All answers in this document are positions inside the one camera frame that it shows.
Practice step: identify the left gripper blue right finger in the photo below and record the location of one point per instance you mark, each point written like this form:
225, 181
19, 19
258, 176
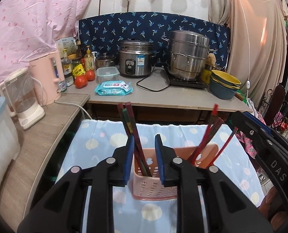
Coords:
159, 149

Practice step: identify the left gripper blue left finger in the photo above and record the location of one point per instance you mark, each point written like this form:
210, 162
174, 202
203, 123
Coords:
129, 151

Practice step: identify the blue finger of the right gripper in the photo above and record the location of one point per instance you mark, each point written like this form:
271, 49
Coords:
243, 121
256, 123

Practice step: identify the bright red chopstick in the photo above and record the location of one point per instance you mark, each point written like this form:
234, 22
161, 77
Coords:
213, 121
223, 147

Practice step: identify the maroon chopstick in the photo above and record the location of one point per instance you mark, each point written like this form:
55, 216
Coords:
210, 123
209, 134

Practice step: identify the dark red chopstick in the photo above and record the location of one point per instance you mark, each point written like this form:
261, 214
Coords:
120, 107
128, 106

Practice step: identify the person's right hand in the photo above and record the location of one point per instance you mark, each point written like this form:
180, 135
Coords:
268, 209

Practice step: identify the dark wooden chair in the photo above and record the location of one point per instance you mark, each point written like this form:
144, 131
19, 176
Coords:
275, 104

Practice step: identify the pink perforated utensil holder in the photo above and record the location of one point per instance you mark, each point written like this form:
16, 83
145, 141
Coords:
152, 188

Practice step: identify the stacked blue yellow bowls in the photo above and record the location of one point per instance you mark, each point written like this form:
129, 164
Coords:
223, 85

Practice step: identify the light blue patterned tablecloth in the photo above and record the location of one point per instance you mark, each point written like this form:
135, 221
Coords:
96, 140

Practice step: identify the black induction cooker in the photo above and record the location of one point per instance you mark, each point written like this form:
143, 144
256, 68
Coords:
187, 84

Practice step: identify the beige curtain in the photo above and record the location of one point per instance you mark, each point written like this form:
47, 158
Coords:
257, 52

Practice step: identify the wet wipes pack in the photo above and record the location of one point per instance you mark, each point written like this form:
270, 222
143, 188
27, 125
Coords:
114, 88

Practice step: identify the glass food container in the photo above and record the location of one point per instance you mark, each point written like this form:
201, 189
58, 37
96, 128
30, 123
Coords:
105, 74

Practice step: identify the stainless steel steamer pot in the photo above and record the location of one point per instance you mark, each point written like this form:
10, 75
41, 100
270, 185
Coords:
188, 53

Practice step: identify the red tomato left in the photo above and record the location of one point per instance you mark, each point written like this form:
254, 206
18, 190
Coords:
81, 81

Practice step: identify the red tomato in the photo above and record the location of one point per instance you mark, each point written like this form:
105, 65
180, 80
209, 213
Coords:
90, 75
81, 81

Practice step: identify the red tomato right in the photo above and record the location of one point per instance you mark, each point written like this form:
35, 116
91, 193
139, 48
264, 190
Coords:
90, 75

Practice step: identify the silver rice cooker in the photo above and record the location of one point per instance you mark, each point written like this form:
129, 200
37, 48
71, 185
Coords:
135, 58

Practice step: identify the wooden counter shelf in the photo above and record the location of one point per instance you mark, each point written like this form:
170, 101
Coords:
37, 144

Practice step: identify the small lidded pot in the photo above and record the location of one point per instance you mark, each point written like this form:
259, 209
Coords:
105, 60

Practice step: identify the oil bottle yellow cap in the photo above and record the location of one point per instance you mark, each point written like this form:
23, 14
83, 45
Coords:
89, 59

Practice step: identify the pink electric kettle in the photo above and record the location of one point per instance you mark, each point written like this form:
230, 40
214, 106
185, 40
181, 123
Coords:
48, 76

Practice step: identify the navy patterned backsplash cloth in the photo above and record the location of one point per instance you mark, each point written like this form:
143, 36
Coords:
104, 33

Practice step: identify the white blender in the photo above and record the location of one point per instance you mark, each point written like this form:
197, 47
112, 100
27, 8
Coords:
18, 87

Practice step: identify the pink floral curtain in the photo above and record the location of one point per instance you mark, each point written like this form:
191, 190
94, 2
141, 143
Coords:
30, 28

